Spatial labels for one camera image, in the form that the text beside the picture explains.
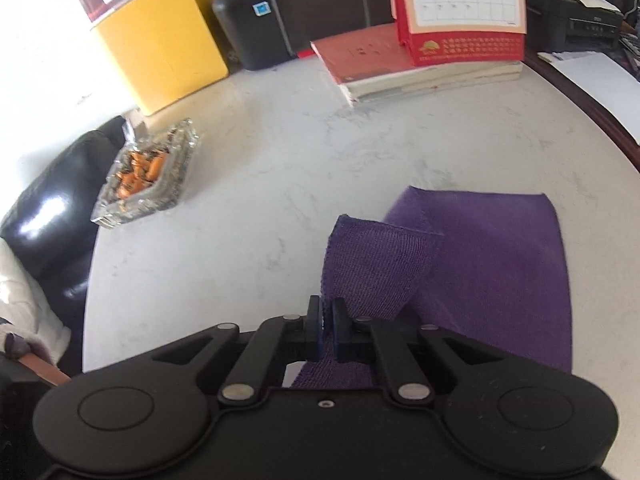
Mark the black printer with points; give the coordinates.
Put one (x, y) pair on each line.
(560, 20)

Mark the white knitted blanket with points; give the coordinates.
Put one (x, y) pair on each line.
(25, 305)

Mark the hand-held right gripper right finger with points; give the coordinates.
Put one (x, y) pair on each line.
(341, 332)

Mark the black leather sofa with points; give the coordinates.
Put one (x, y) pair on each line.
(45, 210)

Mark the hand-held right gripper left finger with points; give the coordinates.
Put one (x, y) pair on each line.
(314, 332)

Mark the red desk calendar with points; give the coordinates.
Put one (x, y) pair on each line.
(460, 0)

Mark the dark wooden desk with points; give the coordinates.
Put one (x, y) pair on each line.
(600, 115)

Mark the black box device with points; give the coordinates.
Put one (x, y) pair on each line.
(300, 15)

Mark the purple towel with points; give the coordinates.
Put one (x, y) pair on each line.
(490, 270)

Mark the glass ashtray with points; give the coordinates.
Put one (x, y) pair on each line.
(145, 175)

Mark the yellow box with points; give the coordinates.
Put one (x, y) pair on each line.
(165, 45)

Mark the white paper sheet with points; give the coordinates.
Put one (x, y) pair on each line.
(595, 70)

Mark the cream book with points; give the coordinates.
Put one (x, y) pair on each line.
(450, 77)

